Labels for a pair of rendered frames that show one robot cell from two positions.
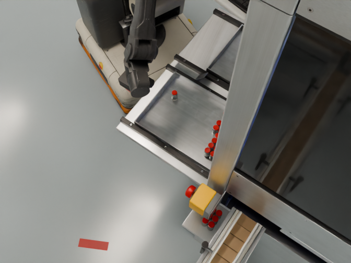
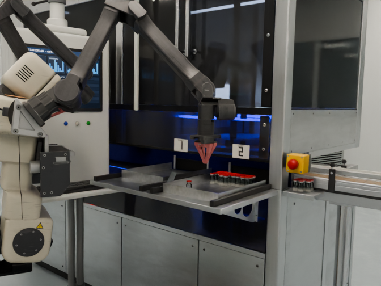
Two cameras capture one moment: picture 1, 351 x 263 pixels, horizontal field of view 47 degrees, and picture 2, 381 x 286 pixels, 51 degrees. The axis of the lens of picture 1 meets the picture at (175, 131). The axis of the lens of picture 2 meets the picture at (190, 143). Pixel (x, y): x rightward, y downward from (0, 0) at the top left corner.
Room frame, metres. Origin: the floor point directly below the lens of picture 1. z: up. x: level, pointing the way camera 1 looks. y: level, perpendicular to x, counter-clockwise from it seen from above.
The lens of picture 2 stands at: (0.65, 1.50, 1.22)
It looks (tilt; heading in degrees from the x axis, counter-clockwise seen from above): 6 degrees down; 274
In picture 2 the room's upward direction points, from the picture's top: 1 degrees clockwise
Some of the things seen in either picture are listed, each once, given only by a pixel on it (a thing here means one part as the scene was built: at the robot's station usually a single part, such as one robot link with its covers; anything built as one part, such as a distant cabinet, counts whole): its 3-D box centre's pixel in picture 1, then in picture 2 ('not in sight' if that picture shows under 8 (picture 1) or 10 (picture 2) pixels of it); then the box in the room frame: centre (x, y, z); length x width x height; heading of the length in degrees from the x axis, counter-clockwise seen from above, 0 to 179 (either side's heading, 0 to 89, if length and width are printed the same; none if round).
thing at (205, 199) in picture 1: (204, 200); (298, 163); (0.33, -0.09, 0.99); 0.08 x 0.07 x 0.07; 55
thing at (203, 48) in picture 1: (221, 94); (186, 185); (0.78, -0.18, 0.87); 0.70 x 0.48 x 0.02; 145
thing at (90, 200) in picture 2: not in sight; (111, 188); (1.25, -0.71, 0.73); 1.98 x 0.01 x 0.25; 145
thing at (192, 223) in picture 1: (209, 221); (304, 193); (0.29, -0.11, 0.87); 0.14 x 0.13 x 0.02; 55
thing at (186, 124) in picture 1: (192, 120); (215, 185); (0.65, -0.06, 0.90); 0.34 x 0.26 x 0.04; 55
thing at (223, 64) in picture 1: (261, 68); (168, 172); (0.88, -0.33, 0.90); 0.34 x 0.26 x 0.04; 55
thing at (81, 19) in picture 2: not in sight; (89, 53); (1.42, -0.84, 1.50); 0.49 x 0.01 x 0.59; 145
